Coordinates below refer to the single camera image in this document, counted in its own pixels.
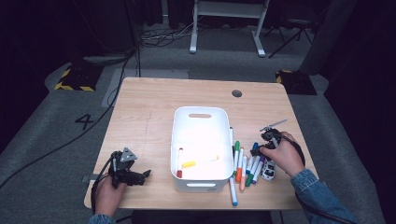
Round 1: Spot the dark metal stand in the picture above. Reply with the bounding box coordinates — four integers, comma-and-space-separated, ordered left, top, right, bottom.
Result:
82, 0, 142, 66

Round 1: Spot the long black floor cable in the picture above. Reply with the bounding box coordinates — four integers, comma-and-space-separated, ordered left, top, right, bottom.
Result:
0, 46, 140, 189

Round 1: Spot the pink marker pen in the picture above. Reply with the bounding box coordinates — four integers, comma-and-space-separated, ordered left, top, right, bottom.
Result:
239, 155, 248, 192

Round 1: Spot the white metal desk frame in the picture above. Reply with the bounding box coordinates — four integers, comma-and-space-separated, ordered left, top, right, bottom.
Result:
189, 0, 271, 58

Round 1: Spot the red marker pen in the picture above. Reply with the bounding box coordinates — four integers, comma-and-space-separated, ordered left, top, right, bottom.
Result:
176, 147, 185, 179

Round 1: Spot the white toy ambulance car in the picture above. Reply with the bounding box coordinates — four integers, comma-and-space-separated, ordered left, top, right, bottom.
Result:
260, 159, 277, 182

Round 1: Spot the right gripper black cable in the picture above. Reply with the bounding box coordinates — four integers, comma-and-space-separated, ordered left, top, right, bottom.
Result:
278, 133, 357, 224

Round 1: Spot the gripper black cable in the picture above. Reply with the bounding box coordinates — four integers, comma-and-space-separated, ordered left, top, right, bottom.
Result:
91, 156, 115, 213
278, 133, 357, 224

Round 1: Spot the white plastic storage bin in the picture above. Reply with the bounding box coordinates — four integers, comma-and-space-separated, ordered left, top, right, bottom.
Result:
169, 105, 234, 193

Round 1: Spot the person's left hand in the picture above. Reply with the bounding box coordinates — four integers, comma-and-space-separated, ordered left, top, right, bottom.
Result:
92, 175, 127, 217

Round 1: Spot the grey floor plate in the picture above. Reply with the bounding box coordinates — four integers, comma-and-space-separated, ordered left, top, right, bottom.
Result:
100, 68, 190, 108

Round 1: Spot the orange marker pen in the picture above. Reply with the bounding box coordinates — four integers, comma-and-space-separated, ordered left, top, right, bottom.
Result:
234, 147, 245, 183

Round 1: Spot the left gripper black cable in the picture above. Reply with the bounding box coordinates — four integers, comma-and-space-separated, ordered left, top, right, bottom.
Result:
91, 156, 115, 213

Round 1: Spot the black tripod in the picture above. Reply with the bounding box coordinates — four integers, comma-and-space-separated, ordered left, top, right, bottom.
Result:
268, 15, 315, 59

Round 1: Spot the person's right hand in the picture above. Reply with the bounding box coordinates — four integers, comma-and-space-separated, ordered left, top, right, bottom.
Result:
259, 131, 306, 178

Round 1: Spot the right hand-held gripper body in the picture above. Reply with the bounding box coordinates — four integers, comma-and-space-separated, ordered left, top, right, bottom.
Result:
259, 119, 289, 150

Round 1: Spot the light green marker pen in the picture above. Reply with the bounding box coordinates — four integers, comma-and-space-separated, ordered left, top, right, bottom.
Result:
233, 140, 242, 175

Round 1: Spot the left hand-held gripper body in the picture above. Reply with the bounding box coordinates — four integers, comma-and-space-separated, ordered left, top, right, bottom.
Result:
108, 147, 138, 188

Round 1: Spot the black marker pen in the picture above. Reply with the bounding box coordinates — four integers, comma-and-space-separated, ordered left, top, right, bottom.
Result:
229, 125, 235, 157

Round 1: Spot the grey pillar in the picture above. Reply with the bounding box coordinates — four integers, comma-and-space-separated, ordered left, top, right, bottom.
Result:
298, 0, 358, 77

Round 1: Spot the purple marker pen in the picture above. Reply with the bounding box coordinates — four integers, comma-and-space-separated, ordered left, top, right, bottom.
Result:
251, 155, 266, 185

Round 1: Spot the dark green marker pen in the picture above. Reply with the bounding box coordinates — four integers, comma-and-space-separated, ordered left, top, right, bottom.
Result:
245, 160, 262, 188

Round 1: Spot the yellow marker pen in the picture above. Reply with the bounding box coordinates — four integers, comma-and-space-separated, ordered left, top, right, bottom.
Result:
180, 155, 220, 170

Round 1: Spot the grey tape piece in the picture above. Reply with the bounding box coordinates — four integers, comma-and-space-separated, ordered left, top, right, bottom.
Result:
81, 174, 101, 183

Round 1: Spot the bundle of floor cables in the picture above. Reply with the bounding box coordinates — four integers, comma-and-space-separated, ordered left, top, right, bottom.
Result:
139, 18, 196, 49

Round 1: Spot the black yellow striped stand base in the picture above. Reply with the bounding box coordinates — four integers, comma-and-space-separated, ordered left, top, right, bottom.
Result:
275, 69, 318, 96
53, 63, 105, 92

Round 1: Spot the person's dark lap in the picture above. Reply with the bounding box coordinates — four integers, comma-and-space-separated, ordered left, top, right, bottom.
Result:
130, 210, 274, 224

